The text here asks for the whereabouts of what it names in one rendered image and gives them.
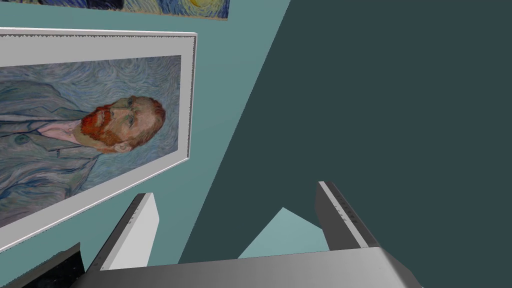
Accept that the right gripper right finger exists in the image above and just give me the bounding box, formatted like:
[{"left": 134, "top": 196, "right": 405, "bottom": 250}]
[{"left": 314, "top": 180, "right": 382, "bottom": 252}]

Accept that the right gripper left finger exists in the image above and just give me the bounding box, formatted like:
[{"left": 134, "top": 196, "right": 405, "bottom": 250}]
[{"left": 86, "top": 192, "right": 160, "bottom": 273}]

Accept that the dark speckled worktop slab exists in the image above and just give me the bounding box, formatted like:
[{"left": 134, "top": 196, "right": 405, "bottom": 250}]
[{"left": 3, "top": 242, "right": 86, "bottom": 288}]

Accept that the white-framed portrait painting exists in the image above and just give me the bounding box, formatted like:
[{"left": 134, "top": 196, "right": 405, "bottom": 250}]
[{"left": 0, "top": 27, "right": 199, "bottom": 254}]

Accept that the starry night sky painting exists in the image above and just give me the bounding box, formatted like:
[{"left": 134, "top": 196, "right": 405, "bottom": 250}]
[{"left": 23, "top": 0, "right": 231, "bottom": 21}]

